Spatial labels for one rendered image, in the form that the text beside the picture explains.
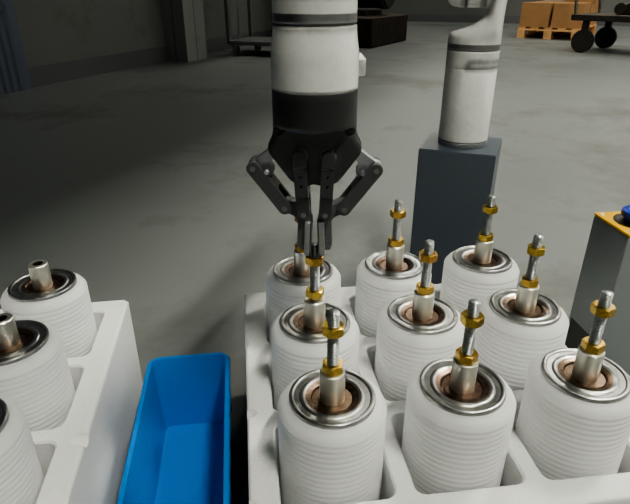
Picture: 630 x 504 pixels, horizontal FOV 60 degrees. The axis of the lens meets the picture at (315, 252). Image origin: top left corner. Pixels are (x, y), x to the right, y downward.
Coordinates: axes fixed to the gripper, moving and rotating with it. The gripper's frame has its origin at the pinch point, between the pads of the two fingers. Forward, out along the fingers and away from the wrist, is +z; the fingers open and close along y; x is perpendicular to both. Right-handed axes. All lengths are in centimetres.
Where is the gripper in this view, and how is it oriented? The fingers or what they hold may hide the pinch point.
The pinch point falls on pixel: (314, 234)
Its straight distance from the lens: 53.4
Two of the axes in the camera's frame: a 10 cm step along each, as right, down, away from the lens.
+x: 0.5, -4.4, 8.9
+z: 0.0, 9.0, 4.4
